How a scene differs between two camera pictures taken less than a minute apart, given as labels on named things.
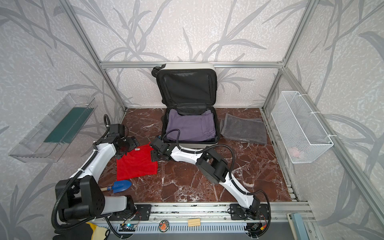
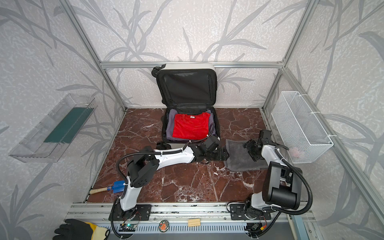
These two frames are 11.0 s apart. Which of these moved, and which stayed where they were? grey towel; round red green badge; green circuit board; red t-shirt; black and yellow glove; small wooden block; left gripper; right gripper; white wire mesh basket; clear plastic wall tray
Moved: right gripper; red t-shirt; left gripper; grey towel
Stayed: round red green badge; small wooden block; green circuit board; white wire mesh basket; black and yellow glove; clear plastic wall tray
